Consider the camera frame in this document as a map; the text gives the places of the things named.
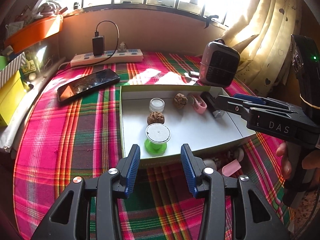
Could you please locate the white egg-shaped gadget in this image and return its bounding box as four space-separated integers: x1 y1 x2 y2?
203 159 217 171

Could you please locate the black bike light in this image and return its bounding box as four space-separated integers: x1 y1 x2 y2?
200 92 225 118

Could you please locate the pink earhook headphone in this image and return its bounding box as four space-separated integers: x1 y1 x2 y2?
187 93 207 114

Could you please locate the pink clip case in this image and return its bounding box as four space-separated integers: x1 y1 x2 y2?
221 159 241 177

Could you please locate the green thread spool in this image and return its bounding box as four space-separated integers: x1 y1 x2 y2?
144 123 171 154

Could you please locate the grey round ball gadget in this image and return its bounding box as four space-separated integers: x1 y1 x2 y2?
227 147 244 162

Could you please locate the brown walnut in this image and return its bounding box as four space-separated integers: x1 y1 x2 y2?
172 93 188 109
147 111 165 125

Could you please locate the small clear cream jar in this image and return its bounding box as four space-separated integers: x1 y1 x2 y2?
149 98 165 113

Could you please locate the person's right hand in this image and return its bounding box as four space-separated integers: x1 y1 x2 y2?
276 142 319 180

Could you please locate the small pink desk heater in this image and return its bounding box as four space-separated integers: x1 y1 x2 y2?
199 39 240 88

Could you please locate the shallow green cardboard box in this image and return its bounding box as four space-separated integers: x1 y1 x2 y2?
119 85 255 167

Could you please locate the cream heart-pattern curtain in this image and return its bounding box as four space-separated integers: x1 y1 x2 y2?
221 0 302 96

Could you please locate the plaid tablecloth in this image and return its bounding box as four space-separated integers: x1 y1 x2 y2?
13 52 296 239

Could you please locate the black smartphone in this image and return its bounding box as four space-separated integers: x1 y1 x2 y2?
57 69 120 103

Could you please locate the white power strip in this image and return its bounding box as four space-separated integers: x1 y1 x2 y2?
70 49 143 67

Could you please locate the yellow cardboard box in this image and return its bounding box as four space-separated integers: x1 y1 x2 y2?
0 70 26 127

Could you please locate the small green carton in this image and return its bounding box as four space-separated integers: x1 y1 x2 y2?
21 60 37 74

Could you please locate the striped cardboard box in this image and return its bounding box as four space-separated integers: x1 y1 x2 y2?
0 52 26 88

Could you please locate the green tissue box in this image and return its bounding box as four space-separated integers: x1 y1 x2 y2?
0 55 8 70

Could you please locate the orange plastic tray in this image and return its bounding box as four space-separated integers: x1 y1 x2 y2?
4 15 63 53

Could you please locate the black camera unit right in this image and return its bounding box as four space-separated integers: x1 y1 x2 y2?
291 34 319 123

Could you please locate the black charger with cable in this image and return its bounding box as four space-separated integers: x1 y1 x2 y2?
92 20 120 63

